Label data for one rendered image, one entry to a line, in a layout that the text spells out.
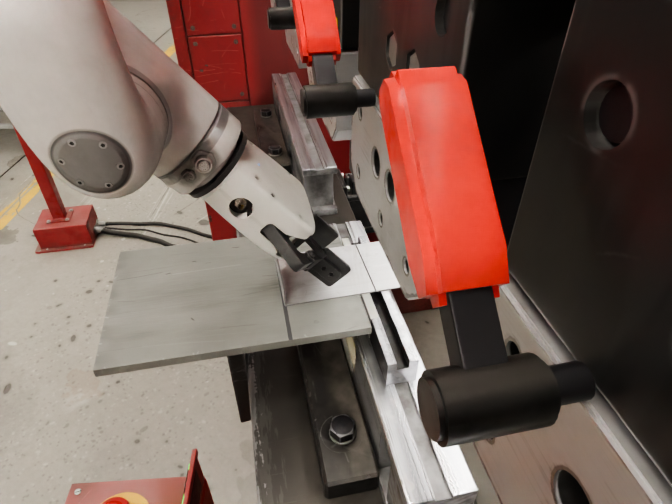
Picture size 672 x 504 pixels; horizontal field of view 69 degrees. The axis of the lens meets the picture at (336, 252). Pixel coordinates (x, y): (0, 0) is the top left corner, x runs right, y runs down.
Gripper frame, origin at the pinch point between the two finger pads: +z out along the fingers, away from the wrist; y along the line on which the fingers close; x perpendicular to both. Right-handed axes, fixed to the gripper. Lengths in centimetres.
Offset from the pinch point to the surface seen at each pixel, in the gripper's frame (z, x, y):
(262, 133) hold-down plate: 8, 10, 60
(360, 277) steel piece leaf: 4.8, -0.9, -1.6
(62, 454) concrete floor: 34, 121, 50
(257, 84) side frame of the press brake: 7, 8, 85
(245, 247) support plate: -2.9, 8.6, 6.8
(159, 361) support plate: -8.4, 15.5, -8.9
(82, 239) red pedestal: 22, 128, 156
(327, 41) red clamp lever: -20.2, -14.6, -12.8
